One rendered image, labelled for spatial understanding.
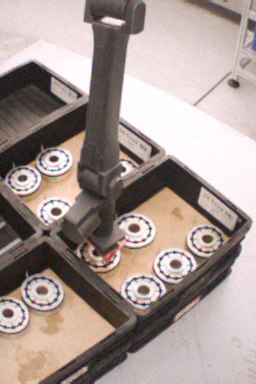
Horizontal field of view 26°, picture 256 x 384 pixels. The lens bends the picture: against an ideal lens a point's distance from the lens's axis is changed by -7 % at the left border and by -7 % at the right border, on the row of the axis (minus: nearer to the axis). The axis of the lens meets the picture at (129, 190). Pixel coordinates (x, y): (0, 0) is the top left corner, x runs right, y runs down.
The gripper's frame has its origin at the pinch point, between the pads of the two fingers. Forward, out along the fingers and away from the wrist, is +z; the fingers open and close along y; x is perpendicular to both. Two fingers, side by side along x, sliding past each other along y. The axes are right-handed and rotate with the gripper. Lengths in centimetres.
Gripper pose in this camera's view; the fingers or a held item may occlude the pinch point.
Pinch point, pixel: (99, 249)
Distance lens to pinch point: 132.9
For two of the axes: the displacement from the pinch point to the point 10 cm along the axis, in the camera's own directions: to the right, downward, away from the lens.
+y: 6.3, 6.2, -4.7
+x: 7.7, -4.5, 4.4
